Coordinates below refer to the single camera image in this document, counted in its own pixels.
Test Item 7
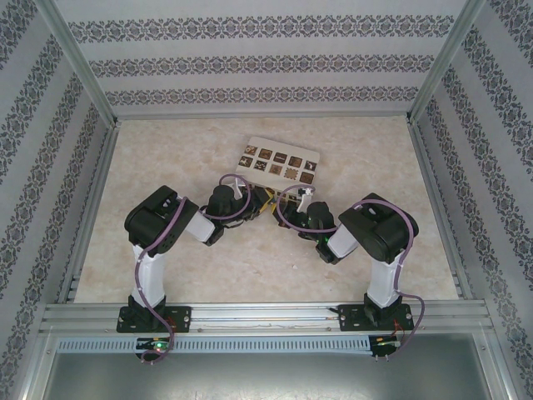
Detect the white box with brown pictures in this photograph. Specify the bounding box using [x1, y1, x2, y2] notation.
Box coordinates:
[234, 135, 322, 192]

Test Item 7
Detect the grey metal sheet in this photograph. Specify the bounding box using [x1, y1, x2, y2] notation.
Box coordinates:
[39, 350, 508, 400]

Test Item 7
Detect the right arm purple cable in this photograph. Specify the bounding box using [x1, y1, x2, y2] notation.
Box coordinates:
[275, 184, 426, 356]

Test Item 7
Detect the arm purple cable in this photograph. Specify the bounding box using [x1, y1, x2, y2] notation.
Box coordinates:
[133, 173, 257, 365]
[275, 184, 426, 356]

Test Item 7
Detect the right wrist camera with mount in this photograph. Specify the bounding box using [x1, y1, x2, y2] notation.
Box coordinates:
[296, 187, 315, 214]

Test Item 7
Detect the thin aluminium wall rail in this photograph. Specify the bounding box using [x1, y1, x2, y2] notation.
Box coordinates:
[114, 112, 411, 123]

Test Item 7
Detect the aluminium mounting rail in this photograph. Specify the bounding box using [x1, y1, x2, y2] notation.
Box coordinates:
[39, 300, 497, 335]

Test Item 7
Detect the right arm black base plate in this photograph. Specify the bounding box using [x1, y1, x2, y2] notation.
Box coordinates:
[334, 303, 416, 333]

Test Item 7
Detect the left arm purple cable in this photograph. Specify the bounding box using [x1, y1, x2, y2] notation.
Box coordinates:
[133, 173, 257, 365]

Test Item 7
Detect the aluminium side rail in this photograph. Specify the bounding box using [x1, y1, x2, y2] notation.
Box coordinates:
[56, 122, 122, 303]
[406, 120, 476, 301]

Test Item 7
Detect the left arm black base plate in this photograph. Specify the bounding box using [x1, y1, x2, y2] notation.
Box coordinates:
[116, 306, 193, 334]

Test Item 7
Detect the slotted grey cable duct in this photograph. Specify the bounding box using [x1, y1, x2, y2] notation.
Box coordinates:
[56, 336, 373, 355]

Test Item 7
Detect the aluminium frame post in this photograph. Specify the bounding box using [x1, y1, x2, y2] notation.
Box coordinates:
[406, 0, 489, 125]
[34, 0, 121, 127]

